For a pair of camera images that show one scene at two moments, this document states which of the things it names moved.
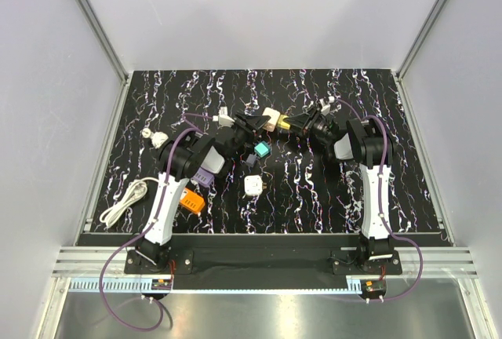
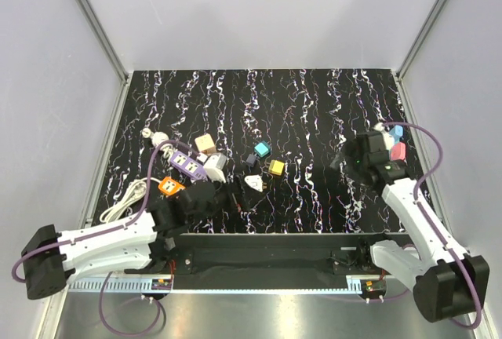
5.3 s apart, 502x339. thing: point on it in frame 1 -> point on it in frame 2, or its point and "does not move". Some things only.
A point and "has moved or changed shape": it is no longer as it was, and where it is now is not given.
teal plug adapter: x=263 y=149 does not move
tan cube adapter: x=274 y=115 has moved or changed shape
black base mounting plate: x=263 y=260 does not move
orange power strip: x=191 y=201 has moved or changed shape
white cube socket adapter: x=253 y=184 has moved or changed shape
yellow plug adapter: x=285 y=125 -> x=276 y=167
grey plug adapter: x=251 y=159 does not move
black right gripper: x=305 y=122 -> x=350 y=150
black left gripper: x=252 y=123 -> x=233 y=202
